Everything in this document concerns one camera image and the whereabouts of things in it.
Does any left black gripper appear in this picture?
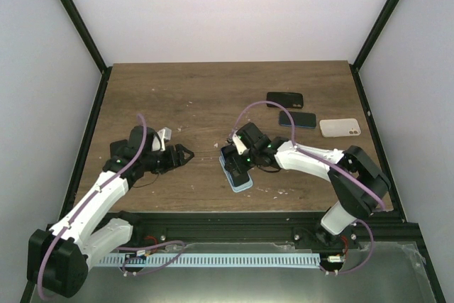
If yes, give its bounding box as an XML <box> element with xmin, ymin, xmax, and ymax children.
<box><xmin>143</xmin><ymin>145</ymin><xmax>195</xmax><ymax>175</ymax></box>

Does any black aluminium frame rail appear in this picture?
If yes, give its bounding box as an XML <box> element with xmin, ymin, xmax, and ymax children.
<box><xmin>45</xmin><ymin>211</ymin><xmax>419</xmax><ymax>247</ymax></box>

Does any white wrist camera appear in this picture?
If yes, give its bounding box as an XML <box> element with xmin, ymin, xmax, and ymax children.
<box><xmin>152</xmin><ymin>127</ymin><xmax>172</xmax><ymax>152</ymax></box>
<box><xmin>231</xmin><ymin>122</ymin><xmax>264</xmax><ymax>155</ymax></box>

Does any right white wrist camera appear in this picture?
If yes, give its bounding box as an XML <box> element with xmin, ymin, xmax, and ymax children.
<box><xmin>231</xmin><ymin>122</ymin><xmax>264</xmax><ymax>155</ymax></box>

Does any light blue phone case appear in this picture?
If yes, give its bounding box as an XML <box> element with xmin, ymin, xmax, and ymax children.
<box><xmin>219</xmin><ymin>155</ymin><xmax>253</xmax><ymax>193</ymax></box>

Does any black frame post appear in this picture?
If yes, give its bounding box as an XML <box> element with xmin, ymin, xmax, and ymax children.
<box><xmin>353</xmin><ymin>0</ymin><xmax>422</xmax><ymax>70</ymax></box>
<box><xmin>38</xmin><ymin>0</ymin><xmax>109</xmax><ymax>74</ymax></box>

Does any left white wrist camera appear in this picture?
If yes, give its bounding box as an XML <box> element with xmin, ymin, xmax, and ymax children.
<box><xmin>152</xmin><ymin>127</ymin><xmax>172</xmax><ymax>152</ymax></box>

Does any left black frame post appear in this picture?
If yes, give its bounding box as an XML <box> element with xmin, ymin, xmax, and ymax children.
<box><xmin>38</xmin><ymin>0</ymin><xmax>109</xmax><ymax>74</ymax></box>

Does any black phone case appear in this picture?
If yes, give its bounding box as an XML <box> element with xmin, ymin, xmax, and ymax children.
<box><xmin>266</xmin><ymin>92</ymin><xmax>304</xmax><ymax>109</ymax></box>

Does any light blue slotted cable duct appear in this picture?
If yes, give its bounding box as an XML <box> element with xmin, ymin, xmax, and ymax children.
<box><xmin>95</xmin><ymin>253</ymin><xmax>321</xmax><ymax>269</ymax></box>

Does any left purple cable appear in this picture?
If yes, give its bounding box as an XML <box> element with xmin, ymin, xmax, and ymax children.
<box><xmin>38</xmin><ymin>114</ymin><xmax>148</xmax><ymax>300</ymax></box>

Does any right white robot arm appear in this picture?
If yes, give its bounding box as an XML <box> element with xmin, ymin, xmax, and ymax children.
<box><xmin>220</xmin><ymin>136</ymin><xmax>391</xmax><ymax>248</ymax></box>

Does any dark blue phone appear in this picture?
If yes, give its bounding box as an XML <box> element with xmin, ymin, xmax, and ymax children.
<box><xmin>278</xmin><ymin>111</ymin><xmax>316</xmax><ymax>128</ymax></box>

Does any right black frame post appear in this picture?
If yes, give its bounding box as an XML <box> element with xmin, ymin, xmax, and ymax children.
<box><xmin>353</xmin><ymin>0</ymin><xmax>422</xmax><ymax>70</ymax></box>

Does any white phone case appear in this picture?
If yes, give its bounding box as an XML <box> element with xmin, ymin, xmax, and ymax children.
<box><xmin>319</xmin><ymin>119</ymin><xmax>361</xmax><ymax>138</ymax></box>

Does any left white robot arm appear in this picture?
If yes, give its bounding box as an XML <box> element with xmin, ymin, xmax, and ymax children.
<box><xmin>27</xmin><ymin>126</ymin><xmax>194</xmax><ymax>300</ymax></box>

